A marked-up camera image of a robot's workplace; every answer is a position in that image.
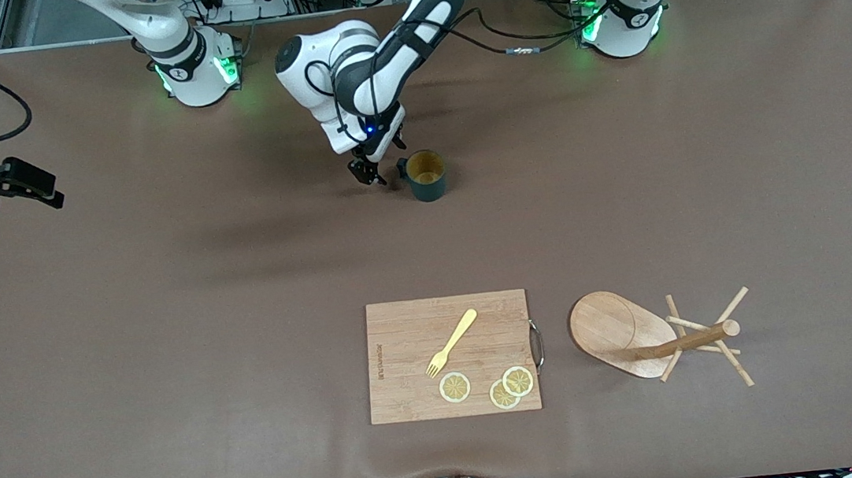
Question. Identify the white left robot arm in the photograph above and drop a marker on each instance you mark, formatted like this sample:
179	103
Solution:
433	8

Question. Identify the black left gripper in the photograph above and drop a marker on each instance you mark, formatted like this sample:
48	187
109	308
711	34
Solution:
365	167

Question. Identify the wooden mug tree rack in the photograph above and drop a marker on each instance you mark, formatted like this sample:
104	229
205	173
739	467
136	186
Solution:
609	326

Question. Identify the dark green ribbed mug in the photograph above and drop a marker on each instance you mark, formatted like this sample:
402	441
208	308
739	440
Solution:
429	189

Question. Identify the bamboo cutting board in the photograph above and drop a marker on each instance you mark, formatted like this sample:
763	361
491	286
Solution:
404	336

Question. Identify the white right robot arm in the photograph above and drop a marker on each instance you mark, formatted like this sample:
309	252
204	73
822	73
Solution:
195	73

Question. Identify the lemon slice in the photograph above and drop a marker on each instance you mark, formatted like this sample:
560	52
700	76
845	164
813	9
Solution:
518	381
500	397
455	387

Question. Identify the yellow plastic fork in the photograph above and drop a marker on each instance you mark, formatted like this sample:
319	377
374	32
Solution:
452	341

